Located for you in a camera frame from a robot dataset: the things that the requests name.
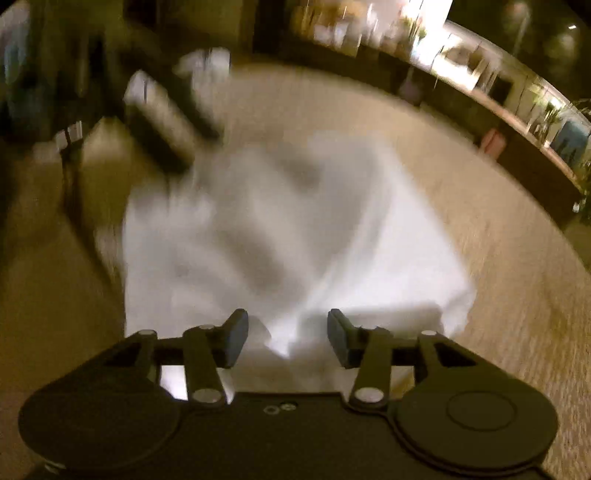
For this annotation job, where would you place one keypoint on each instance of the leafy potted plant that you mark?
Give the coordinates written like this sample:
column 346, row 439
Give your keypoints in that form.
column 563, row 124

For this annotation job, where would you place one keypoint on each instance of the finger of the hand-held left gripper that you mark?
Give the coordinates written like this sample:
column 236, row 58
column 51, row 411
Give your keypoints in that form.
column 198, row 110
column 159, row 124

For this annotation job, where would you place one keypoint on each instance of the pink container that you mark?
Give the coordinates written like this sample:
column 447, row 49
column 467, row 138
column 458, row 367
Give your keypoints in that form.
column 491, row 144

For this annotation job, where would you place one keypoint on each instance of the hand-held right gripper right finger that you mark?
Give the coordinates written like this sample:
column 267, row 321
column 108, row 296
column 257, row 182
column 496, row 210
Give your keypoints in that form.
column 339, row 339

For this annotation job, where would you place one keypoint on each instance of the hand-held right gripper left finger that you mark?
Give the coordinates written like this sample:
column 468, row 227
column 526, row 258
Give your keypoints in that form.
column 236, row 339

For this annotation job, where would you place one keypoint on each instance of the white printed t-shirt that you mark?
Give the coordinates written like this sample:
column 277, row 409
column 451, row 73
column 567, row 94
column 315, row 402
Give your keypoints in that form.
column 277, row 230

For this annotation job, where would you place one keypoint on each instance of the dark wooden sideboard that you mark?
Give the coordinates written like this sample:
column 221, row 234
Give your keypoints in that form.
column 521, row 152

